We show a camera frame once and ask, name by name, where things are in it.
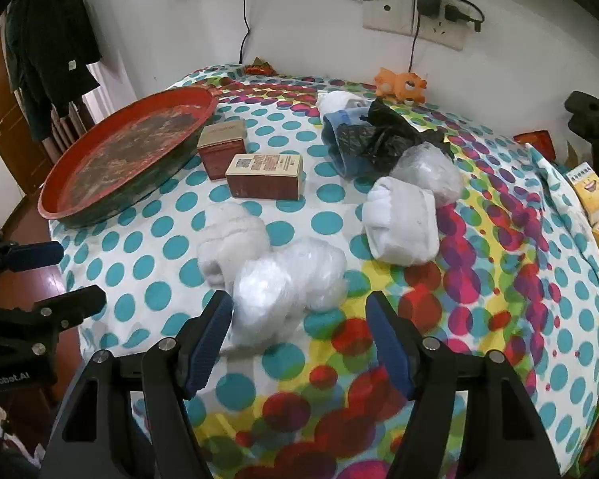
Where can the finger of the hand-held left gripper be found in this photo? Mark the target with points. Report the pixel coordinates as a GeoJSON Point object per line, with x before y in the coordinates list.
{"type": "Point", "coordinates": [75, 304]}
{"type": "Point", "coordinates": [32, 255]}

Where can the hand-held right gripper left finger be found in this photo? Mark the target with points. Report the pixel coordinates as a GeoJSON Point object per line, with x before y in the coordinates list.
{"type": "Point", "coordinates": [213, 330]}

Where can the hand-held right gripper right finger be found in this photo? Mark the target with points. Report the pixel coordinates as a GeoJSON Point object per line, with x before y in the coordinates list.
{"type": "Point", "coordinates": [385, 332]}

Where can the white bundle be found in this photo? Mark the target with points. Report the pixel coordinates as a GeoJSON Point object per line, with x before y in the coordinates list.
{"type": "Point", "coordinates": [429, 172]}
{"type": "Point", "coordinates": [284, 289]}

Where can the fuzzy white sock roll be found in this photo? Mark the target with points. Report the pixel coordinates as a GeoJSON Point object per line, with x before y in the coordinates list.
{"type": "Point", "coordinates": [229, 244]}

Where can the smooth white sock roll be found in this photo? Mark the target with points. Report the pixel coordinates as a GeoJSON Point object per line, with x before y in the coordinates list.
{"type": "Point", "coordinates": [404, 219]}

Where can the round red tray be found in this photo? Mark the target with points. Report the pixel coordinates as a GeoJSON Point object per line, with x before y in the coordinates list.
{"type": "Point", "coordinates": [130, 144]}

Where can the brown box with cream label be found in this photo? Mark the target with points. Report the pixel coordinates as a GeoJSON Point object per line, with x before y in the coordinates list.
{"type": "Point", "coordinates": [264, 184]}

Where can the dark red box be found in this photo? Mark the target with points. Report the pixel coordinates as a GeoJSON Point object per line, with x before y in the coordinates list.
{"type": "Point", "coordinates": [222, 154]}

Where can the black plastic bag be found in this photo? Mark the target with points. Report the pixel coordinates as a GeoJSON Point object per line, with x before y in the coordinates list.
{"type": "Point", "coordinates": [379, 139]}

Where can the blue sock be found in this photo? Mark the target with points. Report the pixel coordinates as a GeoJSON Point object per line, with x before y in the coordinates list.
{"type": "Point", "coordinates": [332, 129]}

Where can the long white sock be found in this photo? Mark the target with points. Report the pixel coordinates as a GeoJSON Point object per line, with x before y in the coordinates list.
{"type": "Point", "coordinates": [337, 102]}

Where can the orange rubber toy animal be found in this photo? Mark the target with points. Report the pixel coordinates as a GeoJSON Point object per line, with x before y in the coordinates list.
{"type": "Point", "coordinates": [404, 85]}

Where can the wooden chair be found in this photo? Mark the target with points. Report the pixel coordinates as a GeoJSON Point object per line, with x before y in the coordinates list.
{"type": "Point", "coordinates": [67, 129]}

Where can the wooden door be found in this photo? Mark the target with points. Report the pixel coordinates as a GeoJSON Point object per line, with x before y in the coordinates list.
{"type": "Point", "coordinates": [5, 124]}

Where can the dark hanging jacket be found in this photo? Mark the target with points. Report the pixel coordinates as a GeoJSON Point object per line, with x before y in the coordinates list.
{"type": "Point", "coordinates": [50, 35]}

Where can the red packet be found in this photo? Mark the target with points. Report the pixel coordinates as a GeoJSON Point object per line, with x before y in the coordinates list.
{"type": "Point", "coordinates": [536, 139]}

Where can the yellow and white box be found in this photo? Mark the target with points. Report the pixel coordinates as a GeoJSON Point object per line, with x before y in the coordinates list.
{"type": "Point", "coordinates": [591, 192]}

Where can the brown cardboard box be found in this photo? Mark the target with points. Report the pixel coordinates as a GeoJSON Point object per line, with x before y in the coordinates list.
{"type": "Point", "coordinates": [574, 154]}

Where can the red candy wrapper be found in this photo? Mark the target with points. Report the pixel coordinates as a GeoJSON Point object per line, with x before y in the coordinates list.
{"type": "Point", "coordinates": [257, 67]}

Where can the black plug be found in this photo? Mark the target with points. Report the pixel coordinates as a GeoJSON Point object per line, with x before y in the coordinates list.
{"type": "Point", "coordinates": [454, 14]}

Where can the white wall socket plate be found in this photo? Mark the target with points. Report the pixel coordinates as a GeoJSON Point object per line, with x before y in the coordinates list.
{"type": "Point", "coordinates": [444, 37]}
{"type": "Point", "coordinates": [387, 10]}

